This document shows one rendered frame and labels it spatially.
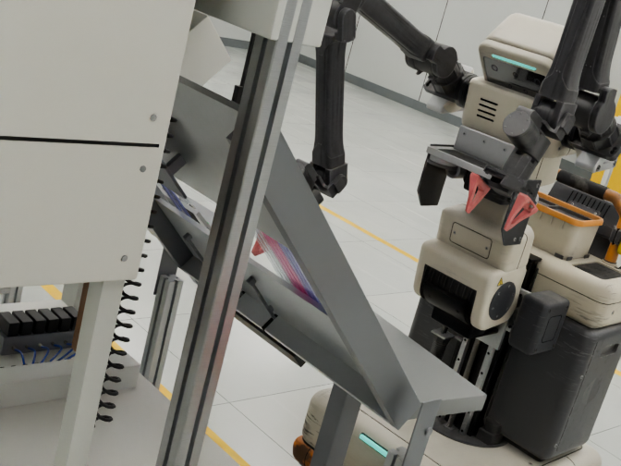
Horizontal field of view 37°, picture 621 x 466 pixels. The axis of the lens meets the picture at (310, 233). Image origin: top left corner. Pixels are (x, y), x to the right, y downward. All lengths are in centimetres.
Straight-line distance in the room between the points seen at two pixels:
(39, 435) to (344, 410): 93
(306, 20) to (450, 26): 905
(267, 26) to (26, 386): 76
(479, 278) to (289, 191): 111
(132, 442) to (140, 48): 73
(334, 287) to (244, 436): 156
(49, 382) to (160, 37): 73
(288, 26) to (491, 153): 123
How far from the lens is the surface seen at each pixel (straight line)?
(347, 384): 173
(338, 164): 212
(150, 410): 164
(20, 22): 96
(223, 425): 290
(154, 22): 103
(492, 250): 229
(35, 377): 158
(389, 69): 1062
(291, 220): 124
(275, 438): 290
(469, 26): 998
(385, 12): 211
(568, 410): 257
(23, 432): 153
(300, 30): 110
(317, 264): 131
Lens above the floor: 143
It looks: 17 degrees down
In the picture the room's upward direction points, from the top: 15 degrees clockwise
